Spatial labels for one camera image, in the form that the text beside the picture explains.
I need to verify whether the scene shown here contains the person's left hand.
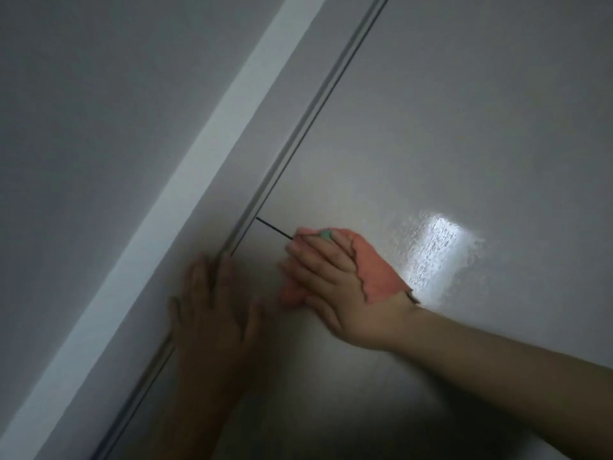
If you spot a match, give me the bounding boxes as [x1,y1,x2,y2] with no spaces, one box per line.
[168,253,264,395]

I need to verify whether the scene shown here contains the person's right hand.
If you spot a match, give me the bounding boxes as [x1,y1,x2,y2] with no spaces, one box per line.
[279,227,420,353]

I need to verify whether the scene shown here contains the small green-handled screwdriver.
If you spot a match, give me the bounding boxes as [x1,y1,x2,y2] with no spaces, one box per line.
[255,216,337,243]

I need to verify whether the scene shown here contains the person's right forearm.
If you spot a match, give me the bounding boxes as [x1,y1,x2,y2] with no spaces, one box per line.
[393,303,613,460]

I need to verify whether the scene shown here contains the person's left forearm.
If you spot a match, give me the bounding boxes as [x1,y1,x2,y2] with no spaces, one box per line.
[153,390,250,460]

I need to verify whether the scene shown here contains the white trim strip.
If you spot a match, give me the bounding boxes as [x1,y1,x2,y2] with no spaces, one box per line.
[0,0,331,460]

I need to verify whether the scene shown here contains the grey metal frame rail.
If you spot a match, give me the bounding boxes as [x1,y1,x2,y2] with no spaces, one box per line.
[88,0,393,460]

